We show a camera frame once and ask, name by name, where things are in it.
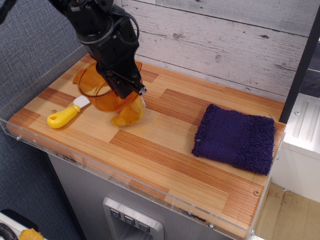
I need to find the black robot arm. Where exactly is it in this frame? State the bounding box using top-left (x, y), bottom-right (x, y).
top-left (50, 0), bottom-right (147, 99)

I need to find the black yellow object corner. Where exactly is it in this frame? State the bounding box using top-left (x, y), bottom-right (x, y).
top-left (0, 209), bottom-right (46, 240)

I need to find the plush taco toy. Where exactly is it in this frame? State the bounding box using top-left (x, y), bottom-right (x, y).
top-left (110, 96), bottom-right (146, 127)

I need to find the black braided cable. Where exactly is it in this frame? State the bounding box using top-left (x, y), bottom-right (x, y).
top-left (0, 0), bottom-right (18, 25)

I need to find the grey toy fridge cabinet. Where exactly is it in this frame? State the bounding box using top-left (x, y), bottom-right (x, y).
top-left (49, 155), bottom-right (228, 240)

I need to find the silver dispenser button panel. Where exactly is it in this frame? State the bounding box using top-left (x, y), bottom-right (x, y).
top-left (103, 197), bottom-right (165, 240)

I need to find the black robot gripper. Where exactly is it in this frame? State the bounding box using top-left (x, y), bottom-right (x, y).
top-left (81, 14), bottom-right (147, 99)

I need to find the orange transparent plastic pot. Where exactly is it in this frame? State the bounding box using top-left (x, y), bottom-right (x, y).
top-left (72, 60), bottom-right (138, 112)

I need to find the white ribbed side unit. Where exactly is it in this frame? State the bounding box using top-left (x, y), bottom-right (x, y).
top-left (271, 93), bottom-right (320, 202)

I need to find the black right vertical post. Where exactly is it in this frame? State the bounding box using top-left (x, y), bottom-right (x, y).
top-left (279, 9), bottom-right (320, 124)

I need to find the purple folded towel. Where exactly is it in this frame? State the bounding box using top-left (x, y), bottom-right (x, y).
top-left (191, 104), bottom-right (276, 175)

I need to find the yellow handled toy knife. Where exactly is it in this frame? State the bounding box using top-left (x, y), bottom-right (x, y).
top-left (46, 95), bottom-right (91, 129)

